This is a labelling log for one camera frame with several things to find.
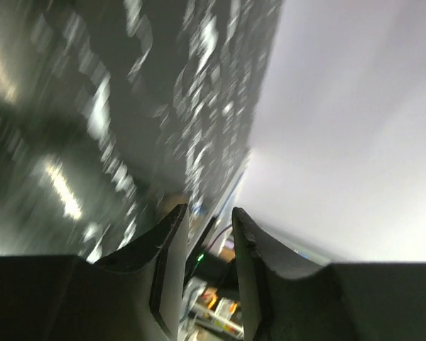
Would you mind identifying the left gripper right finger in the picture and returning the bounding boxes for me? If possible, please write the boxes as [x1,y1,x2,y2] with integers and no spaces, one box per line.
[232,207,426,340]

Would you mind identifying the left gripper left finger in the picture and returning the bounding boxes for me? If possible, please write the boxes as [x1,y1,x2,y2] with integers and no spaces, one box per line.
[0,204,188,340]

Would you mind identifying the black marble table mat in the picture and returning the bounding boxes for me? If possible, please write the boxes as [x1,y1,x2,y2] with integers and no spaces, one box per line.
[0,1,283,262]

